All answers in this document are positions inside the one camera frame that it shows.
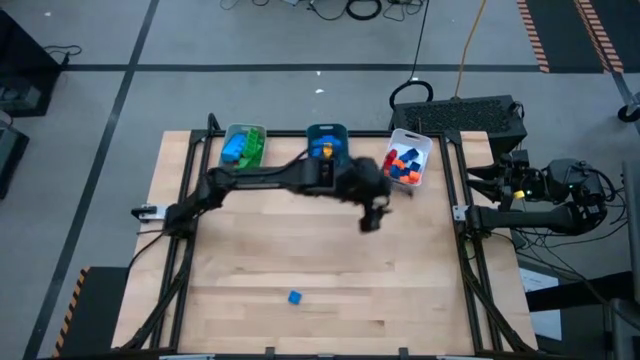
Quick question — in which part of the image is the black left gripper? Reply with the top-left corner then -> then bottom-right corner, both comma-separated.
333,157 -> 395,234

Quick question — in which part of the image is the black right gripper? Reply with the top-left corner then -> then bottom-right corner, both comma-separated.
467,162 -> 546,201

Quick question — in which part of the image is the large green building block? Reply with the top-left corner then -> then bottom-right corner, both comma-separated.
239,128 -> 265,169

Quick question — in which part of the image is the large blue building block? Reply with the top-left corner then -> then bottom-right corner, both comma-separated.
220,132 -> 247,164

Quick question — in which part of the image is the black mesh computer case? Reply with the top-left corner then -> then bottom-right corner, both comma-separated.
391,94 -> 529,157

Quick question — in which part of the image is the white plastic bin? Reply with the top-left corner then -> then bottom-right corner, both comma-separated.
382,128 -> 434,187

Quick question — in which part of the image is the white paper sheet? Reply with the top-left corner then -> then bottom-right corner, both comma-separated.
518,267 -> 564,342

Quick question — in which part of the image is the teal plastic bin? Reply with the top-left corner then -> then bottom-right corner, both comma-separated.
305,123 -> 350,166

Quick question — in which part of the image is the black board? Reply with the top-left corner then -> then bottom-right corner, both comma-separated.
524,271 -> 635,314

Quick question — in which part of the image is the black caster wheel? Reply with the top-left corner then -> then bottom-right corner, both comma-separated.
617,90 -> 640,124

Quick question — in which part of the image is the black orange-striped floor mat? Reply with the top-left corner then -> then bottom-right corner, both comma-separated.
515,0 -> 640,75
51,266 -> 130,359

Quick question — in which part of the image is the light grey plastic bin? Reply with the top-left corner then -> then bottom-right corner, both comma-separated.
218,123 -> 268,170

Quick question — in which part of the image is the grey box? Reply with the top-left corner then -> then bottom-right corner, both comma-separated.
0,112 -> 30,201

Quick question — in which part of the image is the black cabinet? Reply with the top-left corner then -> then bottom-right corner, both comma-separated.
0,9 -> 64,119

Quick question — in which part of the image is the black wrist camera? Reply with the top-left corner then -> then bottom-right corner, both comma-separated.
501,148 -> 530,169

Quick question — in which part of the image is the black table frame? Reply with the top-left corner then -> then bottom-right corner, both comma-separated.
112,112 -> 539,357

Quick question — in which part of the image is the black coiled cable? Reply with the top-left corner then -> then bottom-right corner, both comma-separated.
388,0 -> 435,112
345,0 -> 384,22

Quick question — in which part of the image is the yellow cable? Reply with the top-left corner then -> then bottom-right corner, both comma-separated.
452,0 -> 489,99

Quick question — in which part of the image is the grey metal post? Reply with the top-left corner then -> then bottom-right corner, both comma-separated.
621,159 -> 640,304

